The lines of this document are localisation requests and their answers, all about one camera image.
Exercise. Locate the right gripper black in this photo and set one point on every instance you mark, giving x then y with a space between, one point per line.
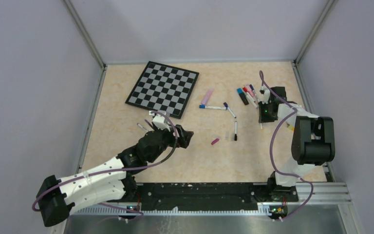
262 119

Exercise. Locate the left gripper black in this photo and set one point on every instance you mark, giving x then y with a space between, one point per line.
184 136

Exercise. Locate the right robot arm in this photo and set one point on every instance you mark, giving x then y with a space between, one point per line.
313 140

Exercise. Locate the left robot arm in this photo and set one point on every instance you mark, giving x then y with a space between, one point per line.
58 198

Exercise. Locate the thin marker pink cap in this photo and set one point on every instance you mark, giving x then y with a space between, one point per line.
250 91

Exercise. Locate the thin marker navy cap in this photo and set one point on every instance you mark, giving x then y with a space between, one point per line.
254 92

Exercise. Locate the white marker red cap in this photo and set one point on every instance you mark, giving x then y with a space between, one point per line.
249 98

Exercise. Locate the black highlighter blue cap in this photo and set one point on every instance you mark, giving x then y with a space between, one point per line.
242 96

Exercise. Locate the white marker blue cap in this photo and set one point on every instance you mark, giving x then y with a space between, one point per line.
212 107

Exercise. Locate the lilac highlighter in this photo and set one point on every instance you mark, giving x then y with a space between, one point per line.
207 96

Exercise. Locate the black grey chessboard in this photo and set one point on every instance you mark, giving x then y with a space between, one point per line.
162 87

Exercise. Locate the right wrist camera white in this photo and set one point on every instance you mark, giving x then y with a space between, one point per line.
265 94

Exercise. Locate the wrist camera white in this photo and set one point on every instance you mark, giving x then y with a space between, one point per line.
159 121
265 94

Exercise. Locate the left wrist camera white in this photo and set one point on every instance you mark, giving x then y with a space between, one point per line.
159 121

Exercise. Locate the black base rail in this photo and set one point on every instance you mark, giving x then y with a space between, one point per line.
206 197

